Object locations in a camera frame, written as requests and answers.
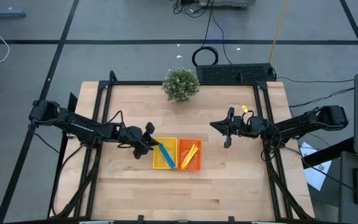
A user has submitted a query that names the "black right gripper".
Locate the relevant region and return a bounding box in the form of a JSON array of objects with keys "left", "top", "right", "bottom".
[{"left": 209, "top": 106, "right": 251, "bottom": 149}]

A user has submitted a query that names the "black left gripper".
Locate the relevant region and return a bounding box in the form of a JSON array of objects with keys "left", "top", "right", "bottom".
[{"left": 119, "top": 121, "right": 160, "bottom": 160}]

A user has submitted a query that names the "yellow plastic basket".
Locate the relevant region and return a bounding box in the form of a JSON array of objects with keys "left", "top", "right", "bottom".
[{"left": 152, "top": 137, "right": 178, "bottom": 170}]

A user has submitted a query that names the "orange plastic basket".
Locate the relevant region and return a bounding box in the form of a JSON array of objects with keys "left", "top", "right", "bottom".
[{"left": 177, "top": 138, "right": 203, "bottom": 172}]

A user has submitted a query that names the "green potted plant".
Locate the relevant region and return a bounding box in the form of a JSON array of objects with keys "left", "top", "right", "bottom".
[{"left": 162, "top": 67, "right": 201, "bottom": 103}]

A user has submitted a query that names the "black triangular panel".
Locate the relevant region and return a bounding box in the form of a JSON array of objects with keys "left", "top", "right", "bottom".
[{"left": 68, "top": 91, "right": 78, "bottom": 113}]

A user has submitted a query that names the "white paper sheet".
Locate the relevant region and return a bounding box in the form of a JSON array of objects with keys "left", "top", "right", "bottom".
[{"left": 299, "top": 141, "right": 334, "bottom": 192}]

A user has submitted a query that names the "black desk beam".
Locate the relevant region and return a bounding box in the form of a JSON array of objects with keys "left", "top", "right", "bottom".
[{"left": 303, "top": 136, "right": 356, "bottom": 169}]

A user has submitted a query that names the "grey equipment cart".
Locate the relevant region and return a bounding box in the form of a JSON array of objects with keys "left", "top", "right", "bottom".
[{"left": 199, "top": 0, "right": 257, "bottom": 9}]

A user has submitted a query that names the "grey metal desk foot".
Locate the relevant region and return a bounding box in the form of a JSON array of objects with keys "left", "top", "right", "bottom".
[{"left": 0, "top": 0, "right": 26, "bottom": 19}]

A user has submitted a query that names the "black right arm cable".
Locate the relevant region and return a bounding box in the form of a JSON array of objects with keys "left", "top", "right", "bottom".
[{"left": 242, "top": 109, "right": 257, "bottom": 121}]

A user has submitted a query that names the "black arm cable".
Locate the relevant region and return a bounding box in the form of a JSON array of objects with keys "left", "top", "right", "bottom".
[
  {"left": 242, "top": 109, "right": 257, "bottom": 121},
  {"left": 104, "top": 110, "right": 126, "bottom": 127}
]

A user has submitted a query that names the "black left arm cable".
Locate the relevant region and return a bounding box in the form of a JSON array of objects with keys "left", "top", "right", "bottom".
[{"left": 104, "top": 110, "right": 126, "bottom": 127}]

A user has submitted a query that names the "black metal table frame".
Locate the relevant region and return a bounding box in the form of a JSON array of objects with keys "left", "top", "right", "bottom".
[{"left": 47, "top": 70, "right": 316, "bottom": 224}]

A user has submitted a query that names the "black coiled cable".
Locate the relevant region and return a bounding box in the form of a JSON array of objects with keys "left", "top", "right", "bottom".
[{"left": 191, "top": 0, "right": 220, "bottom": 68}]

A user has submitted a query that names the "thin black cable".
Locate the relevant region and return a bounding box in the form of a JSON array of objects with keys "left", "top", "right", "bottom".
[{"left": 211, "top": 12, "right": 233, "bottom": 65}]

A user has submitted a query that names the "black left base cable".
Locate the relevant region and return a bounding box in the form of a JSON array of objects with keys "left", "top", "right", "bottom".
[{"left": 50, "top": 144, "right": 86, "bottom": 217}]

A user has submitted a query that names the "black floor cable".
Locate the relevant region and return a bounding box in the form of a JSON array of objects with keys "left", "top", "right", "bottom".
[
  {"left": 275, "top": 76, "right": 356, "bottom": 85},
  {"left": 289, "top": 87, "right": 356, "bottom": 109}
]

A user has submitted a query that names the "yellow hanging cable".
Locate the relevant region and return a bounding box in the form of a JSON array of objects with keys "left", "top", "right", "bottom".
[{"left": 268, "top": 0, "right": 289, "bottom": 65}]

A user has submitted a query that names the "black cable bundle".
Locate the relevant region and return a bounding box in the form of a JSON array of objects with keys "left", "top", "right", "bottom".
[{"left": 172, "top": 0, "right": 213, "bottom": 19}]

